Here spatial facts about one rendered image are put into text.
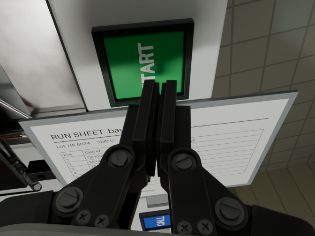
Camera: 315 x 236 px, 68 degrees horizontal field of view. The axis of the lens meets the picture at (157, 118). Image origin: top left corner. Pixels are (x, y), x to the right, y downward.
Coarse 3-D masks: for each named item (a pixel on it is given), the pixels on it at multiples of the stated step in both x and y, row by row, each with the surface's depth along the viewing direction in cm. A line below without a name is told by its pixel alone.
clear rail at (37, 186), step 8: (0, 144) 27; (0, 152) 28; (8, 152) 29; (8, 160) 29; (16, 160) 30; (16, 168) 31; (24, 168) 32; (24, 176) 32; (32, 184) 34; (40, 184) 35
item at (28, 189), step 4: (20, 188) 35; (24, 188) 35; (28, 188) 35; (0, 192) 35; (4, 192) 35; (8, 192) 35; (12, 192) 35; (16, 192) 35; (20, 192) 35; (24, 192) 35; (28, 192) 35
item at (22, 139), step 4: (0, 124) 35; (4, 124) 35; (8, 124) 35; (12, 124) 35; (16, 124) 35; (0, 128) 35; (4, 128) 35; (8, 128) 35; (12, 128) 35; (16, 128) 35; (20, 128) 35; (8, 140) 34; (12, 140) 34; (16, 140) 34; (20, 140) 35; (24, 140) 35; (28, 140) 35; (8, 144) 35; (12, 144) 35; (16, 144) 35
